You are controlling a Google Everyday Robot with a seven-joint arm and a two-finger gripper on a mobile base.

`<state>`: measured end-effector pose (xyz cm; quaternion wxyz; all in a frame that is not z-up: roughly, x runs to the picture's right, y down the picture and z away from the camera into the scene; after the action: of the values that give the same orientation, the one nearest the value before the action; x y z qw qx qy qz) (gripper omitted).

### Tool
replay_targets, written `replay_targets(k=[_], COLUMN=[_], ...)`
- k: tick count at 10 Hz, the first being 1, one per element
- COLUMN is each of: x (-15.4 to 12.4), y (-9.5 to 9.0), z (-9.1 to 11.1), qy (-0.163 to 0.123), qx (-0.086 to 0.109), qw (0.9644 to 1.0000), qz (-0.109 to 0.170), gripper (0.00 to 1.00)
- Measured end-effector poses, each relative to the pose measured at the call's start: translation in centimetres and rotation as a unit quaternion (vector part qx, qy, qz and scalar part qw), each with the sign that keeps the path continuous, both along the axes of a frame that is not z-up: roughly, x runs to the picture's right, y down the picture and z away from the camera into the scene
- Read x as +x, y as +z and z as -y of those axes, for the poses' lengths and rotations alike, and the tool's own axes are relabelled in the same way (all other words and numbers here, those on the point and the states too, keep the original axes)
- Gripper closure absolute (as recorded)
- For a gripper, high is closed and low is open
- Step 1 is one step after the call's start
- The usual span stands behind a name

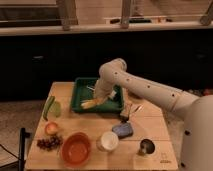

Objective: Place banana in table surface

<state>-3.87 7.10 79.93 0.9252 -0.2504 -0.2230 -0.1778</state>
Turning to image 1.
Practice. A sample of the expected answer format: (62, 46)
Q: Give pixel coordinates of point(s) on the light green vegetable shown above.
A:
(56, 109)

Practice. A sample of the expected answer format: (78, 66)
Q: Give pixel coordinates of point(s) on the yellow banana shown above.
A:
(86, 104)

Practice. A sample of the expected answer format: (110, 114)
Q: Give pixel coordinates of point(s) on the black chair frame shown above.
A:
(23, 136)

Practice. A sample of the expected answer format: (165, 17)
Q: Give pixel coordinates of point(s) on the orange bowl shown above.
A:
(75, 150)

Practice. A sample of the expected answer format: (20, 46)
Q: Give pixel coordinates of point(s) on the blue sponge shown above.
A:
(123, 130)

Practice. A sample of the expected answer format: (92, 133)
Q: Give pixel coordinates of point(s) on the dark metal cup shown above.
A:
(146, 147)

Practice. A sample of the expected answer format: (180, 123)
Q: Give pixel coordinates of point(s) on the white cup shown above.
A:
(108, 141)

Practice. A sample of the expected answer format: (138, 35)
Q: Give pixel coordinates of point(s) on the dark grapes bunch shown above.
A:
(51, 143)

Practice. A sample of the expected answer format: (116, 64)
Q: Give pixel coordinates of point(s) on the brown brush block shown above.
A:
(124, 115)

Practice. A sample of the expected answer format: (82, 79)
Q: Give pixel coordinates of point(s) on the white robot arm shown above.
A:
(166, 97)

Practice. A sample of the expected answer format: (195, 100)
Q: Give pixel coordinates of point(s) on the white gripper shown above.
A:
(104, 89)

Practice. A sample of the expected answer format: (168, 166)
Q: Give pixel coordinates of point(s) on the green plastic tray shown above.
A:
(81, 93)

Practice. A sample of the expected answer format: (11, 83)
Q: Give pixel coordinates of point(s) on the green cucumber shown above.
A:
(47, 106)

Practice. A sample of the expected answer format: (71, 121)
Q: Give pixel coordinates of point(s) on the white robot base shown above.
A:
(197, 147)

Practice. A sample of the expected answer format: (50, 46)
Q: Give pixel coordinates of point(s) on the red apple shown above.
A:
(51, 128)

